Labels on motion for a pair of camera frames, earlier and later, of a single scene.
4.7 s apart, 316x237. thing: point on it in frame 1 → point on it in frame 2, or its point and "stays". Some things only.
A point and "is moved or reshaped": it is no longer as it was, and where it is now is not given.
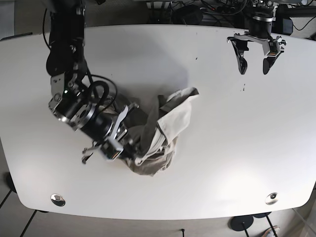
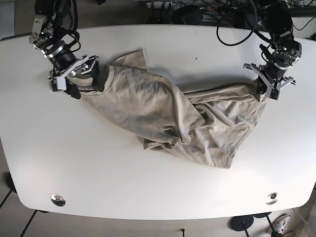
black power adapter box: (188, 14) stays
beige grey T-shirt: (164, 120) is moved or reshaped
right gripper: (270, 47) → (265, 83)
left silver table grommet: (58, 200) stays
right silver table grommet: (272, 199) stays
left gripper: (113, 144) → (89, 68)
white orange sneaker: (269, 233) → (281, 223)
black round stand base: (242, 222) stays
